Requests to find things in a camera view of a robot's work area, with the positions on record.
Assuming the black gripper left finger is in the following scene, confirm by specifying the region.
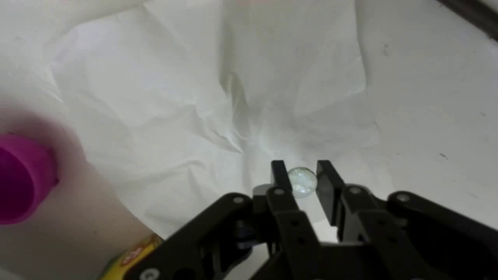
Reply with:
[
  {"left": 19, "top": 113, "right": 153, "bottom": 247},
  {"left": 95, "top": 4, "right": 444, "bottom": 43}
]
[{"left": 139, "top": 158, "right": 324, "bottom": 280}]

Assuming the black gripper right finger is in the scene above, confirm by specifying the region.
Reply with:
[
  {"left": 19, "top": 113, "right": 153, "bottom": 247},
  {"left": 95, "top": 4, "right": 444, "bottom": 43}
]
[{"left": 315, "top": 158, "right": 498, "bottom": 280}]

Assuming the clear glass bead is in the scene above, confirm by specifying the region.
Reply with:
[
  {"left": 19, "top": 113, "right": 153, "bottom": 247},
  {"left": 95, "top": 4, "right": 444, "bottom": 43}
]
[{"left": 287, "top": 164, "right": 318, "bottom": 200}]

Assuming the yellow crayon red label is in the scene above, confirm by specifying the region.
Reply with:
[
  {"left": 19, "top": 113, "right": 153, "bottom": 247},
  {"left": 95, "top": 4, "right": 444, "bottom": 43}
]
[{"left": 100, "top": 231, "right": 165, "bottom": 280}]

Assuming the crumpled white paper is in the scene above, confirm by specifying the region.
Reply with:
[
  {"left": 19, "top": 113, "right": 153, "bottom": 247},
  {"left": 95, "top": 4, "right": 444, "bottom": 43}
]
[{"left": 45, "top": 0, "right": 388, "bottom": 241}]

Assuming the pink plastic cup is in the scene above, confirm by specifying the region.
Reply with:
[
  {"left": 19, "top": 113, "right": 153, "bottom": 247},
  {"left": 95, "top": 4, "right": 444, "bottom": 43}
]
[{"left": 0, "top": 130, "right": 59, "bottom": 227}]

